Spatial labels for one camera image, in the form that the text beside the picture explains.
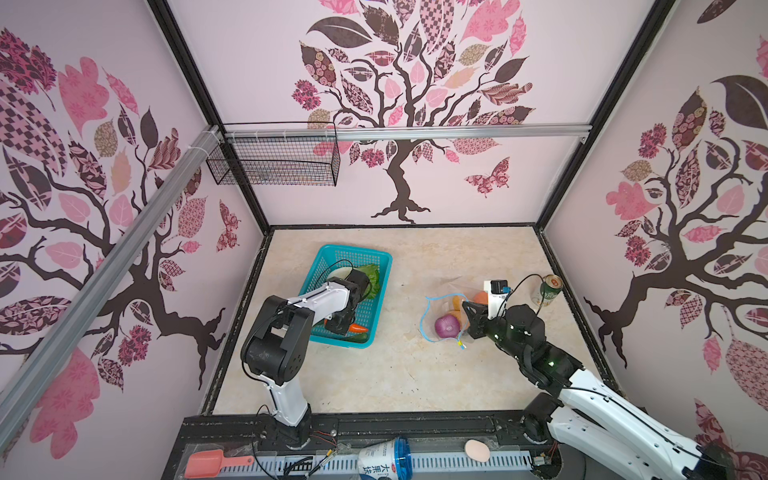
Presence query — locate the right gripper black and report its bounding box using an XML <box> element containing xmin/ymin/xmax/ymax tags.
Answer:
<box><xmin>462</xmin><ymin>298</ymin><xmax>528</xmax><ymax>365</ymax></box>

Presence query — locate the green lettuce cabbage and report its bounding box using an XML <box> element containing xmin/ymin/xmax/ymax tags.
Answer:
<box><xmin>327</xmin><ymin>264</ymin><xmax>381</xmax><ymax>300</ymax></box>

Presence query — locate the teal plastic basket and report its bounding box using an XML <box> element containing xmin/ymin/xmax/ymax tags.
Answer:
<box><xmin>300</xmin><ymin>244</ymin><xmax>393</xmax><ymax>349</ymax></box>

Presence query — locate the orange carrot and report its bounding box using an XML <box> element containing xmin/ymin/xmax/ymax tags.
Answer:
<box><xmin>349</xmin><ymin>324</ymin><xmax>368</xmax><ymax>334</ymax></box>

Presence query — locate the orange pumpkin toy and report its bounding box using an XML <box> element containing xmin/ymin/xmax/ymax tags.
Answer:
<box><xmin>473</xmin><ymin>291</ymin><xmax>489</xmax><ymax>305</ymax></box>

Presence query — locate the purple onion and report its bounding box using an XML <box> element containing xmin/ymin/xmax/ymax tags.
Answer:
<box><xmin>434</xmin><ymin>314</ymin><xmax>462</xmax><ymax>339</ymax></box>

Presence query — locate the clear zip bag blue zipper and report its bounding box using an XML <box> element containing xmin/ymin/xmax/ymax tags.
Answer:
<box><xmin>419</xmin><ymin>277</ymin><xmax>488</xmax><ymax>350</ymax></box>

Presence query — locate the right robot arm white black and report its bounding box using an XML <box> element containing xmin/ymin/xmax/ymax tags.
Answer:
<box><xmin>462</xmin><ymin>301</ymin><xmax>738</xmax><ymax>479</ymax></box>

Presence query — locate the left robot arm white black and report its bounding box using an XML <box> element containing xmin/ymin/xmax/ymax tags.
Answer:
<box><xmin>240</xmin><ymin>268</ymin><xmax>372</xmax><ymax>449</ymax></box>

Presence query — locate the green drink can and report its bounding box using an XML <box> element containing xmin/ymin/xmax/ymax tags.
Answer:
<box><xmin>531</xmin><ymin>274</ymin><xmax>563</xmax><ymax>307</ymax></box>

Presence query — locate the white blue yogurt cup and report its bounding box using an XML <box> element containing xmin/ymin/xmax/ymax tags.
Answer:
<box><xmin>357</xmin><ymin>437</ymin><xmax>413</xmax><ymax>480</ymax></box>

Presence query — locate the red plastic scoop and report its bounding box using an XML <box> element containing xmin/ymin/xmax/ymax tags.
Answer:
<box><xmin>184</xmin><ymin>449</ymin><xmax>255</xmax><ymax>479</ymax></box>

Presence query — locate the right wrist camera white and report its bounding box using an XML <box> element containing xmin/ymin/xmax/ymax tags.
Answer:
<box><xmin>483</xmin><ymin>280</ymin><xmax>511</xmax><ymax>320</ymax></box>

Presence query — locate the black wire basket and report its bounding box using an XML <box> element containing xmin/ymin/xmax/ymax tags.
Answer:
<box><xmin>206</xmin><ymin>120</ymin><xmax>341</xmax><ymax>187</ymax></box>

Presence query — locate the white cable tray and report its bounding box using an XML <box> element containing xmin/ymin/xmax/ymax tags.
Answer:
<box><xmin>218</xmin><ymin>451</ymin><xmax>533</xmax><ymax>479</ymax></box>

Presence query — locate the aluminium rail back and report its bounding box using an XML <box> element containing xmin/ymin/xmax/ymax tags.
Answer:
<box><xmin>225</xmin><ymin>123</ymin><xmax>592</xmax><ymax>142</ymax></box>

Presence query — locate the aluminium rail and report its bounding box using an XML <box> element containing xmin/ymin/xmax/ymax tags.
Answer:
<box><xmin>1</xmin><ymin>125</ymin><xmax>221</xmax><ymax>448</ymax></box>
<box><xmin>225</xmin><ymin>123</ymin><xmax>592</xmax><ymax>142</ymax></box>

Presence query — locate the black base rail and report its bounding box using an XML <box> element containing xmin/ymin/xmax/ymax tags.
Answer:
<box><xmin>162</xmin><ymin>409</ymin><xmax>576</xmax><ymax>479</ymax></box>

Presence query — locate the aluminium rail left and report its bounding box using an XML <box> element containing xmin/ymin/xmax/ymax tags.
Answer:
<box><xmin>1</xmin><ymin>125</ymin><xmax>221</xmax><ymax>448</ymax></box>

